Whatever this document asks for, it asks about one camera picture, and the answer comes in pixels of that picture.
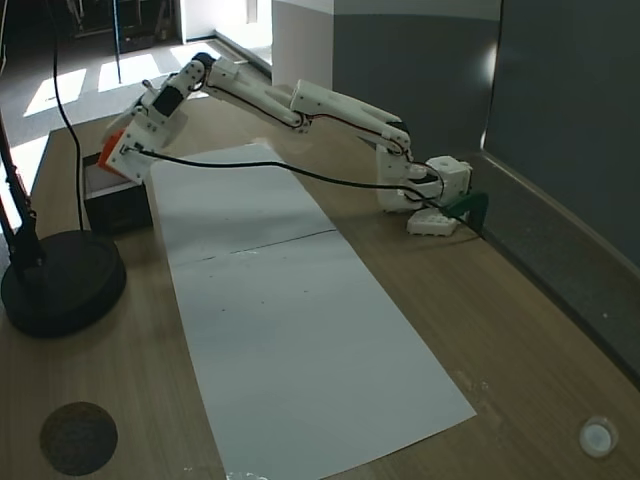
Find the blue thin pole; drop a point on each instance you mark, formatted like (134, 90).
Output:
(118, 45)

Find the dark brown open box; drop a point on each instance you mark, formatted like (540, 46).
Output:
(117, 207)

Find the white round plastic cap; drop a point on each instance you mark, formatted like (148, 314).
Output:
(597, 436)

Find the black background box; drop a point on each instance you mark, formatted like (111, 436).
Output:
(137, 42)

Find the green table clamp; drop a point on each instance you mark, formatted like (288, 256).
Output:
(472, 202)

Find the round brown cork coaster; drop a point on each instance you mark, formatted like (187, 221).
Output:
(78, 438)

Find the black lamp stand round base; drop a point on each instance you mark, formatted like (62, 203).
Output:
(62, 285)

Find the white paper sheet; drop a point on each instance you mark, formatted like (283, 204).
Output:
(310, 350)
(235, 210)

